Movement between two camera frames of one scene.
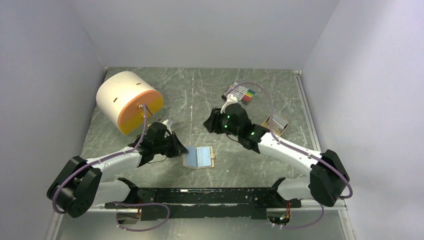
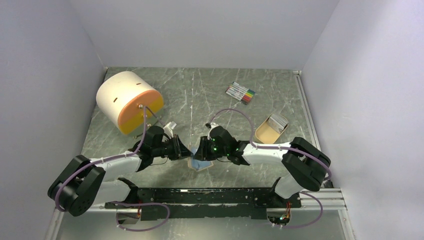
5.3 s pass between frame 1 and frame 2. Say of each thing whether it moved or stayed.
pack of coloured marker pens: stayed
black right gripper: moved
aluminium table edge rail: stayed
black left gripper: stayed
